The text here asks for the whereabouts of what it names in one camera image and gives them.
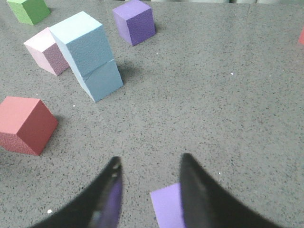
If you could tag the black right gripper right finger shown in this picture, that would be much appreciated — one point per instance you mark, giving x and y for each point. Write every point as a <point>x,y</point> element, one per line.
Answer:
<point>205,204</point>

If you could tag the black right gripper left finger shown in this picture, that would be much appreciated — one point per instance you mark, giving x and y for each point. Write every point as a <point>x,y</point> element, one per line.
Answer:
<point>98,206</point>

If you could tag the light blue foam cube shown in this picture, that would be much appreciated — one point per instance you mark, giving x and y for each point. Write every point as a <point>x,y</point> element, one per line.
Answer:
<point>101,82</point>
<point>83,43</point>

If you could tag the near purple foam cube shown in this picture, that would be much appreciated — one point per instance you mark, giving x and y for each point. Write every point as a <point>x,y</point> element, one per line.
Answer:
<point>167,206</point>

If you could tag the purple foam cube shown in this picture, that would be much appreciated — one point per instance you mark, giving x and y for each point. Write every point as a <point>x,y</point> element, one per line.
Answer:
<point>134,21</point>
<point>167,206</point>

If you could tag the front red foam cube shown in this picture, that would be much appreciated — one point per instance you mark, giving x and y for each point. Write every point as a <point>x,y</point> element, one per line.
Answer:
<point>26,125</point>

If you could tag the red foam cube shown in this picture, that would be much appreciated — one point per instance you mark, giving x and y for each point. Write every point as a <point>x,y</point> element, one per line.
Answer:
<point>26,125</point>
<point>301,37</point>

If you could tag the pink foam cube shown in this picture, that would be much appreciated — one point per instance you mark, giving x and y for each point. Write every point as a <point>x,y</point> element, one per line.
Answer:
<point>44,50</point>

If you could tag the far red foam cube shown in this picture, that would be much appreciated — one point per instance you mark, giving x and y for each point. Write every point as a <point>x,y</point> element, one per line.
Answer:
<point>301,37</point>

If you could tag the green foam cube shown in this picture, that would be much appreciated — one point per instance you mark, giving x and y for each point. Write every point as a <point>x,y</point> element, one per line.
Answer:
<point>29,12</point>

